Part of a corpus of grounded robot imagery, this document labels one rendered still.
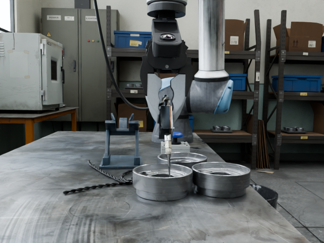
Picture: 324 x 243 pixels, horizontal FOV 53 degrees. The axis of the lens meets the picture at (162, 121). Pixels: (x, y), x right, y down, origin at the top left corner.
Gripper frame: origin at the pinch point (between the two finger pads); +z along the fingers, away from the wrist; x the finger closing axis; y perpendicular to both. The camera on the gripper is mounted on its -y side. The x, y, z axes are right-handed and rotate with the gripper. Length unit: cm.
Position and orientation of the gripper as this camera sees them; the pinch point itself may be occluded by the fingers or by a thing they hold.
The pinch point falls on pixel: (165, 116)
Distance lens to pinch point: 59.2
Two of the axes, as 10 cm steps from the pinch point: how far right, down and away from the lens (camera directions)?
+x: -10.0, -0.1, -0.8
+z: -0.2, 10.0, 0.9
